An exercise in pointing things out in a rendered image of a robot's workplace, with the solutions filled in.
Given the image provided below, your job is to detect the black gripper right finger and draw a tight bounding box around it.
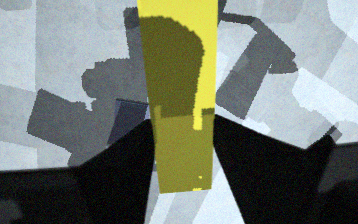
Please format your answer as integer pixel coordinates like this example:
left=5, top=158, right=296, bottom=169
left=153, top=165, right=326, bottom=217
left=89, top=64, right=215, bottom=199
left=213, top=114, right=358, bottom=224

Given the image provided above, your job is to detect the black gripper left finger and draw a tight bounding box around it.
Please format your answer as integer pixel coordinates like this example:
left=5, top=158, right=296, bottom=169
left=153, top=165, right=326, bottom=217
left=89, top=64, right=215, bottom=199
left=0, top=119, right=155, bottom=224

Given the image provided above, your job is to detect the yellow bar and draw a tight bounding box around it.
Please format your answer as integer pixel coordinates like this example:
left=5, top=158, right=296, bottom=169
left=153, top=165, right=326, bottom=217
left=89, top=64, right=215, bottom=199
left=137, top=0, right=218, bottom=194

